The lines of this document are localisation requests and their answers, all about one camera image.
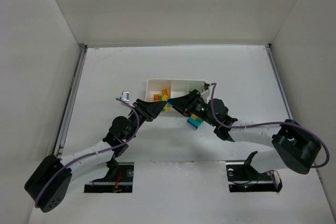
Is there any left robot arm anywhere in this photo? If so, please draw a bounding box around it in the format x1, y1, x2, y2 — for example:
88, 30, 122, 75
24, 99, 166, 212

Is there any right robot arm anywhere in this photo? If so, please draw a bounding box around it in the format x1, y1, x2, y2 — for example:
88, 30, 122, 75
168, 90, 321, 174

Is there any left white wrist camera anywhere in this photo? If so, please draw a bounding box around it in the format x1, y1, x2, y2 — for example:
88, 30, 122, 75
120, 91, 130, 103

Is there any multicolor lego cluster with frog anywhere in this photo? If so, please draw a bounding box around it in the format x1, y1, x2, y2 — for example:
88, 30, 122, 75
187, 114, 204, 130

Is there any yellow curved lego brick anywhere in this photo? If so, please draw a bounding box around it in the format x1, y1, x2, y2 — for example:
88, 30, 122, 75
153, 94, 162, 102

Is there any small green yellow lego piece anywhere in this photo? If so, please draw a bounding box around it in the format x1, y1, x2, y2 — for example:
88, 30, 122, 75
162, 95, 170, 112

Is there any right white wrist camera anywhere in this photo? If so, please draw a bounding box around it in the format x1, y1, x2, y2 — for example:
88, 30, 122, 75
201, 82, 211, 98

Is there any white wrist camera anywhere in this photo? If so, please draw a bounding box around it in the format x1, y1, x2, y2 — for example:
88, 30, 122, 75
120, 91, 130, 103
201, 82, 211, 98

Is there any white three-compartment tray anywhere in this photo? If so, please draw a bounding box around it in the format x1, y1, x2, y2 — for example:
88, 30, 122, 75
145, 79, 210, 102

